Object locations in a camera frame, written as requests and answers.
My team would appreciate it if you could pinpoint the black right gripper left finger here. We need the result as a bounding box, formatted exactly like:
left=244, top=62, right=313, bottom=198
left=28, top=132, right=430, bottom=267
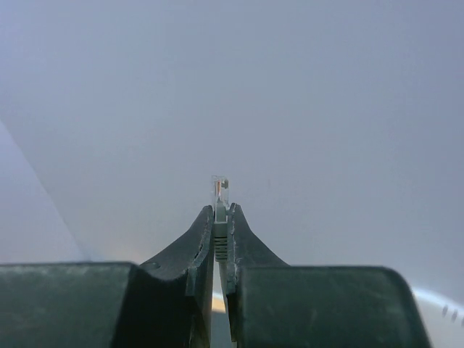
left=1, top=206, right=214, bottom=347

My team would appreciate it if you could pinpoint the white plastic tub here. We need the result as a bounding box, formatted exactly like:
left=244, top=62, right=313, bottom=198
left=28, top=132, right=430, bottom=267
left=211, top=287, right=463, bottom=348

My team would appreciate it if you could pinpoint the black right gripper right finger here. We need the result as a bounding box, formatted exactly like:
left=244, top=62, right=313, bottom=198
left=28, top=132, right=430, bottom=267
left=226, top=204, right=432, bottom=347

